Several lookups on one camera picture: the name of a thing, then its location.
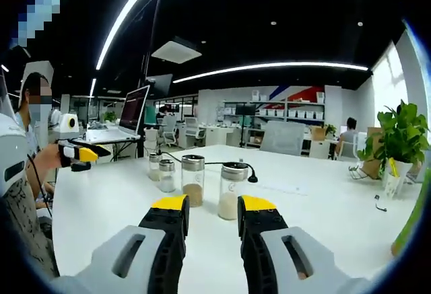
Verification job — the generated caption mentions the black vertical pole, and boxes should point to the black vertical pole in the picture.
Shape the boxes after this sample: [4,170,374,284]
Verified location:
[136,0,163,159]

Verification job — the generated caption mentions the hanging dark screen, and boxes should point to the hanging dark screen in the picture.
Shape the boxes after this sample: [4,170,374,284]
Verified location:
[145,73,174,97]

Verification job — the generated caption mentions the small black clip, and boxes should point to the small black clip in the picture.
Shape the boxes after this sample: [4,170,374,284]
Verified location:
[374,194,388,213]

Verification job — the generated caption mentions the black table cable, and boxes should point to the black table cable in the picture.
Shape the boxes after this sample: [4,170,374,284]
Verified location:
[160,151,259,184]

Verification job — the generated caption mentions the curved ceiling light strip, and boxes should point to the curved ceiling light strip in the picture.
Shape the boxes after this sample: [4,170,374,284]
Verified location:
[95,0,166,71]

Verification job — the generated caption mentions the small glass seasoning bottle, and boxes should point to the small glass seasoning bottle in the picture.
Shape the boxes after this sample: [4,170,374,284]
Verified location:
[158,159,176,194]
[148,152,164,182]

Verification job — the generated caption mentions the person's patterned shirt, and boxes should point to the person's patterned shirt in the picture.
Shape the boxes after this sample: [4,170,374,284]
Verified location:
[0,176,61,279]

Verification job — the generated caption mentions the white mesh office chair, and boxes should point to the white mesh office chair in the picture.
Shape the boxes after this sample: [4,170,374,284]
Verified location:
[160,114,178,147]
[183,116,207,147]

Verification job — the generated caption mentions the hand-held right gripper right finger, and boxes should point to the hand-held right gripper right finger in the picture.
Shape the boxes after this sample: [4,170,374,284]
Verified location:
[237,194,371,294]

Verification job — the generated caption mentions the person's left hand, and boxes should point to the person's left hand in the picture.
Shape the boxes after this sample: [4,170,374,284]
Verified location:
[42,143,63,170]

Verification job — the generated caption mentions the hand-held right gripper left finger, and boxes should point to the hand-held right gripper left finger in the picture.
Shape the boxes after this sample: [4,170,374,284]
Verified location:
[72,194,190,294]

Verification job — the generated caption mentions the green object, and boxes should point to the green object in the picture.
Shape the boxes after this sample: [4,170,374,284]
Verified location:
[391,168,431,258]

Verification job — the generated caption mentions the black device cable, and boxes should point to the black device cable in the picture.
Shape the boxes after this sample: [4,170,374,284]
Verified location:
[26,153,54,218]

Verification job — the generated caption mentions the white chest device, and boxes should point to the white chest device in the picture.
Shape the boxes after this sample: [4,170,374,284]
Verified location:
[0,112,29,198]

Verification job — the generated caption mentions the shelving unit with white boxes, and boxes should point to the shelving unit with white boxes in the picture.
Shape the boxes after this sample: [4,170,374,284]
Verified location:
[222,100,327,147]

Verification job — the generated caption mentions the grey office chair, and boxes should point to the grey office chair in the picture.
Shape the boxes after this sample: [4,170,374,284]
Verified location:
[259,120,306,157]

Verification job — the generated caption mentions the green potted plant white pot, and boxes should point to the green potted plant white pot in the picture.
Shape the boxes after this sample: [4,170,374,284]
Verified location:
[356,100,430,198]

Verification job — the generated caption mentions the tall seasoning bottle white contents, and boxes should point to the tall seasoning bottle white contents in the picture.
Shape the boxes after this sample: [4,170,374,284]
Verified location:
[217,161,249,221]

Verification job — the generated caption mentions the seasoning bottle with brown contents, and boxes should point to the seasoning bottle with brown contents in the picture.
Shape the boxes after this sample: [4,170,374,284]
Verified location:
[181,154,205,208]

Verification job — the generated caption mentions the long ceiling light strip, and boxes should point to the long ceiling light strip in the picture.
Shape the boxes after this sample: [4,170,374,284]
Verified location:
[172,61,370,84]

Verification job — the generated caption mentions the brown cardboard box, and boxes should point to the brown cardboard box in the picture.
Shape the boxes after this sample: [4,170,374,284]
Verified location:
[361,126,385,180]

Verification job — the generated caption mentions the open white laptop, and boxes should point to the open white laptop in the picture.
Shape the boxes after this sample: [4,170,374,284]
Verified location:
[85,84,151,144]

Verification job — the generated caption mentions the ceiling air conditioner panel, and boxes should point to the ceiling air conditioner panel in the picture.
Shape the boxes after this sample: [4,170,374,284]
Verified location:
[151,36,203,65]

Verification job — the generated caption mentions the black monitor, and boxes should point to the black monitor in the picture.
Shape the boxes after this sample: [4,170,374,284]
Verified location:
[234,102,257,117]

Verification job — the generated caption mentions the wire rack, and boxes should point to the wire rack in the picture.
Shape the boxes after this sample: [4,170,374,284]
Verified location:
[347,163,370,181]

